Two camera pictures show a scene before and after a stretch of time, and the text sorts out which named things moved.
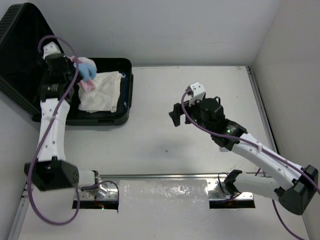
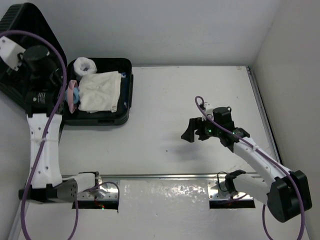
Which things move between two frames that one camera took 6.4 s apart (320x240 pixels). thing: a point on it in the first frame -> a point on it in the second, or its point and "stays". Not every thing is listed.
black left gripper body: x=70 y=74 -> x=26 y=73
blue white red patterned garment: x=124 y=91 stays
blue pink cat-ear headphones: x=88 y=67 -> x=72 y=95
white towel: x=105 y=96 stays
